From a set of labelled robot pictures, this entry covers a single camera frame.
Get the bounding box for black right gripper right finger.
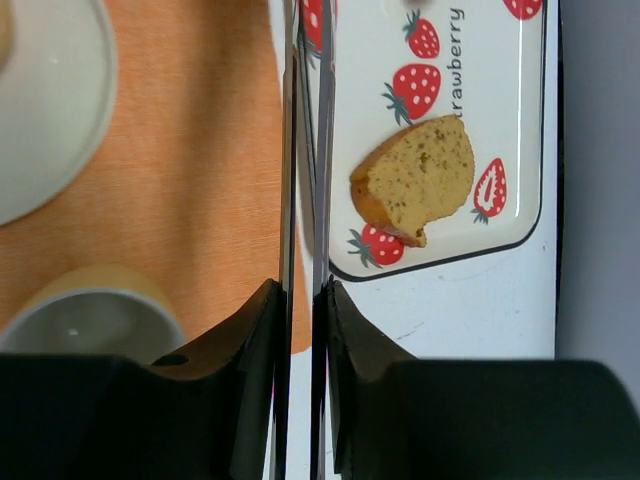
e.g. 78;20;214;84
327;281;413;479

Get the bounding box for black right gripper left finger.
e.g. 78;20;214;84
147;278;289;480

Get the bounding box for stainless steel tongs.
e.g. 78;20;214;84
270;1;336;479

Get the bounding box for brown bread slice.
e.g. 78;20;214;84
350;114;475;248

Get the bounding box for yellow mug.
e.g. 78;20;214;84
1;264;187;364

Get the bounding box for orange cloth placemat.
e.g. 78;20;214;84
1;1;281;338

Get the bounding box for strawberry print serving tray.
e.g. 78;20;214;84
329;1;546;281

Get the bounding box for plate with leaf design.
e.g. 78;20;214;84
1;1;118;224

